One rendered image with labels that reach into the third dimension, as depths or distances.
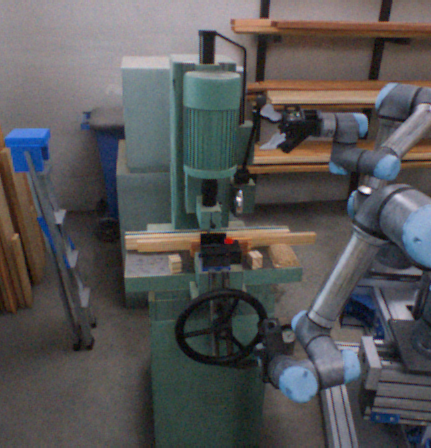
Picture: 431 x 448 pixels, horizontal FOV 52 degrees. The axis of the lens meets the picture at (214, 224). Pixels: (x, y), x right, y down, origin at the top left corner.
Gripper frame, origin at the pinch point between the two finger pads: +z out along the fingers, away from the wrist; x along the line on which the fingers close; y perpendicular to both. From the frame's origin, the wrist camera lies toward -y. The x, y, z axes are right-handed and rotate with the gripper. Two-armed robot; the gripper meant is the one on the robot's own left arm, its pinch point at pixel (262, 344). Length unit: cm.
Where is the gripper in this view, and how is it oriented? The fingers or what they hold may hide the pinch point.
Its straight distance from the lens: 138.3
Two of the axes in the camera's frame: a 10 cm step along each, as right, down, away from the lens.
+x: 9.9, -0.4, 1.4
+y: 0.5, 10.0, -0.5
